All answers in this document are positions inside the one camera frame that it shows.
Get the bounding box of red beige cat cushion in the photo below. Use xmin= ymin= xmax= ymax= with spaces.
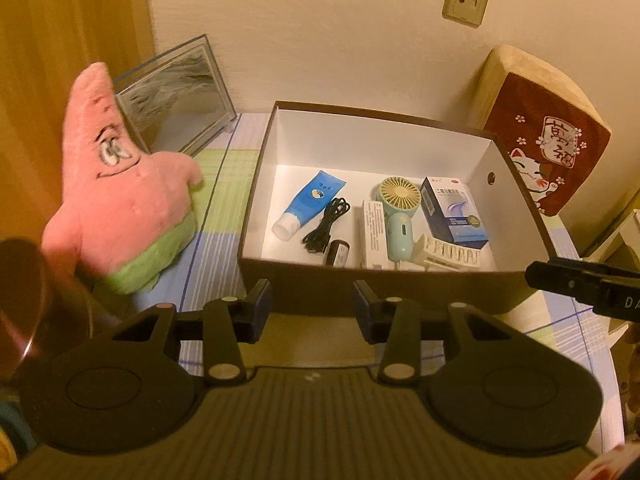
xmin=470 ymin=44 xmax=612 ymax=217

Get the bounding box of white vial strip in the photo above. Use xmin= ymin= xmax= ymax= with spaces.
xmin=410 ymin=233 xmax=484 ymax=272

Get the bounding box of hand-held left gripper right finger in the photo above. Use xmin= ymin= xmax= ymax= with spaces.
xmin=352 ymin=279 xmax=507 ymax=386

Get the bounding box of single wall socket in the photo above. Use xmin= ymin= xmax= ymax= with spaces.
xmin=442 ymin=0 xmax=491 ymax=29

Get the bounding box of wooden side panel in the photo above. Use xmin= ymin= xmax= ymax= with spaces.
xmin=0 ymin=0 xmax=157 ymax=246

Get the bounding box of black cable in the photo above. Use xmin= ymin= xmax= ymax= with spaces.
xmin=302 ymin=197 xmax=351 ymax=256

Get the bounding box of pink starfish plush toy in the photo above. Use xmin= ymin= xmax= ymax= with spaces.
xmin=41 ymin=62 xmax=204 ymax=295

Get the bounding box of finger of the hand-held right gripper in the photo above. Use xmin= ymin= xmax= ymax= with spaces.
xmin=525 ymin=258 xmax=640 ymax=307

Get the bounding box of brown cardboard box white inside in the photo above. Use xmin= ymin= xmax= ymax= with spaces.
xmin=236 ymin=100 xmax=558 ymax=317

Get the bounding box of red white patterned cloth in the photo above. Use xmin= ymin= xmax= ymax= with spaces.
xmin=580 ymin=441 xmax=640 ymax=480

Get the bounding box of blue white medicine box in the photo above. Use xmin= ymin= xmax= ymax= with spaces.
xmin=419 ymin=175 xmax=490 ymax=251

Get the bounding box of glass picture frame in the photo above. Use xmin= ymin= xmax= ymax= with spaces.
xmin=112 ymin=34 xmax=237 ymax=156

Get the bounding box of green hand-held fan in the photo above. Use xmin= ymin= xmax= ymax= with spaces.
xmin=370 ymin=175 xmax=419 ymax=264

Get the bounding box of long white carton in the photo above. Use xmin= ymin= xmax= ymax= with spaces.
xmin=359 ymin=198 xmax=390 ymax=270

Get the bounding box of small black cylinder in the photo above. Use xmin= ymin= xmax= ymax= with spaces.
xmin=323 ymin=239 xmax=350 ymax=267

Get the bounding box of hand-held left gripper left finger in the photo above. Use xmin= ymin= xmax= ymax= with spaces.
xmin=114 ymin=279 xmax=273 ymax=387

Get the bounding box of blue white cream tube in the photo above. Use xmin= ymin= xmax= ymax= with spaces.
xmin=272 ymin=170 xmax=347 ymax=241

